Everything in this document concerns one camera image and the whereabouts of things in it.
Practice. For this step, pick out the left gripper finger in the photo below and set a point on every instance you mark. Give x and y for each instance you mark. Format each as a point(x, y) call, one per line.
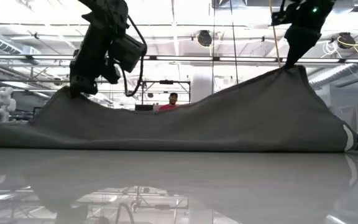
point(84, 85)

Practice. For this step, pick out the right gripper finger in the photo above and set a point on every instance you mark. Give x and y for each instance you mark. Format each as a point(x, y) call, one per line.
point(300, 42)

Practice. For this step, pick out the grey towel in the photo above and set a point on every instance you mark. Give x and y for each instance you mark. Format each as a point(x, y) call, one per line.
point(197, 127)

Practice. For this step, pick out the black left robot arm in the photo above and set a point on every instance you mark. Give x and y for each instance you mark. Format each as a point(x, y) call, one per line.
point(104, 11)

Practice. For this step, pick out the small black monitor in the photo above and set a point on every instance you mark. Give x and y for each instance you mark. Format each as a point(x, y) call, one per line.
point(144, 107)

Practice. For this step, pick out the white robot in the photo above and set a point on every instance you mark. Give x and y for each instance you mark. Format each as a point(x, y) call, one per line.
point(3, 104)

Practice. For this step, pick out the person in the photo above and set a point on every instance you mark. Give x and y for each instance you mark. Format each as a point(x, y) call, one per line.
point(171, 104)

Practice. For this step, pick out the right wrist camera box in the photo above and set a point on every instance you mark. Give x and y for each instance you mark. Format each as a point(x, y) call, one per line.
point(280, 18)

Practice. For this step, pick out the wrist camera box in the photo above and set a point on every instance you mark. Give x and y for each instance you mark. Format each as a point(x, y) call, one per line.
point(280, 18)
point(127, 51)

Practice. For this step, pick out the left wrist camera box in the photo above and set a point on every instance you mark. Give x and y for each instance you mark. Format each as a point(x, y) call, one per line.
point(127, 51)

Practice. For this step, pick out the silver ventilation duct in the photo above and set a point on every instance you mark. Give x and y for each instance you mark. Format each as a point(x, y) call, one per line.
point(337, 73)

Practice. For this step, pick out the black gantry frame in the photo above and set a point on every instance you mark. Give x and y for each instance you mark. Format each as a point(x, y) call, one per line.
point(166, 82)

